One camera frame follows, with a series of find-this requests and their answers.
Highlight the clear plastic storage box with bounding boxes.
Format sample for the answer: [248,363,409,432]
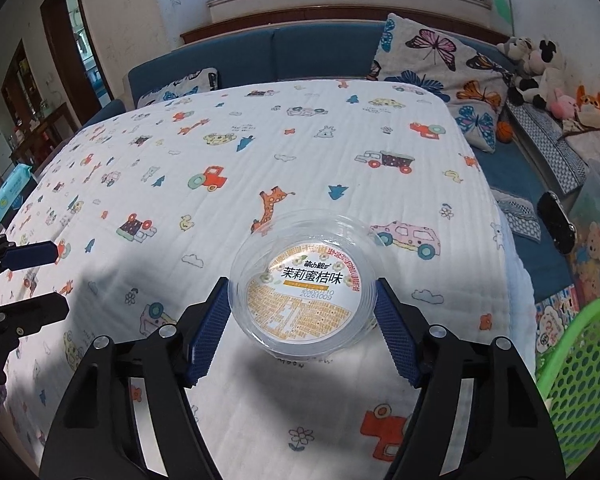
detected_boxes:
[567,160,600,286]

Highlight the blue sofa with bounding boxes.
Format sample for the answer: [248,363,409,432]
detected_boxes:
[85,20,576,306]

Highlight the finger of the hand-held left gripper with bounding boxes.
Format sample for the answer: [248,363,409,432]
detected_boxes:
[0,290,69,361]
[0,234,60,286]

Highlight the blue white checkered cloth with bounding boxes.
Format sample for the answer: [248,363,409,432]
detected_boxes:
[505,102,588,196]

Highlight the green plastic basket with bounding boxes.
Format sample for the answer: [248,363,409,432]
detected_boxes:
[535,297,600,480]

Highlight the orange fox plush toy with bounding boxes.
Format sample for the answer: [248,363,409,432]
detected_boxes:
[575,85,600,122]

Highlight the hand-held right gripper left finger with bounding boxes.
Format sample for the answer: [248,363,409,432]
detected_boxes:
[39,276,232,480]

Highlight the dark wooden cabinet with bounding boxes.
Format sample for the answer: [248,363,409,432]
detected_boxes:
[0,40,77,163]

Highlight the butterfly print pillow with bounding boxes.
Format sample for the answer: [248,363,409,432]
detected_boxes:
[367,12,513,154]

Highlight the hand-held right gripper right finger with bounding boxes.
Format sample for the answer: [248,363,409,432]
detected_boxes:
[372,276,566,480]

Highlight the pink plush toy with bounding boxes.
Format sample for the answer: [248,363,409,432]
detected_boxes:
[552,87,582,119]

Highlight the brown wooden door frame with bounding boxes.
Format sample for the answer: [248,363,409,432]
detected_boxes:
[40,0,117,113]

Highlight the black glossy device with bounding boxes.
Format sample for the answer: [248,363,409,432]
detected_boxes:
[537,191,578,255]

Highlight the clear labelled plastic container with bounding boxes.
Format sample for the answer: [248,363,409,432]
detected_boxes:
[228,210,378,358]

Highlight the wooden window ledge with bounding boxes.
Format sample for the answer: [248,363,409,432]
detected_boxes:
[180,9,511,47]

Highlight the cartoon printed blanket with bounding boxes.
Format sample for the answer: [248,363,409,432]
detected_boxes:
[0,77,538,480]

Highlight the cartoon sticker covered box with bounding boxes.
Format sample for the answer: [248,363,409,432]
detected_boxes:
[535,285,582,361]

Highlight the grey white plush toy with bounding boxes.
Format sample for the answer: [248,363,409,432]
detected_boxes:
[497,35,532,62]

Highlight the blue wet wipes pack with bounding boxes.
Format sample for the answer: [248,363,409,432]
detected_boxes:
[0,162,35,226]

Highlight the black white mouse plush toy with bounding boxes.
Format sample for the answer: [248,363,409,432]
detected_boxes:
[509,39,567,107]

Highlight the small printed pillow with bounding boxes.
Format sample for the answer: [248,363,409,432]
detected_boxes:
[136,66,220,109]

